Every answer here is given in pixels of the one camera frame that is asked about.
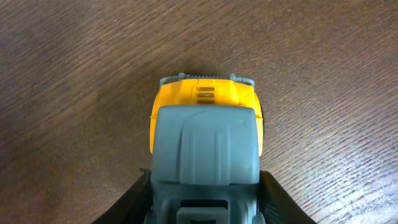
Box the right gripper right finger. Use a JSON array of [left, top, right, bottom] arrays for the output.
[[258, 170, 316, 224]]

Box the grey yellow toy truck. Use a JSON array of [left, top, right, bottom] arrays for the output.
[[145, 73, 265, 223]]

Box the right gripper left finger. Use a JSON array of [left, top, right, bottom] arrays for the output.
[[92, 169, 152, 224]]

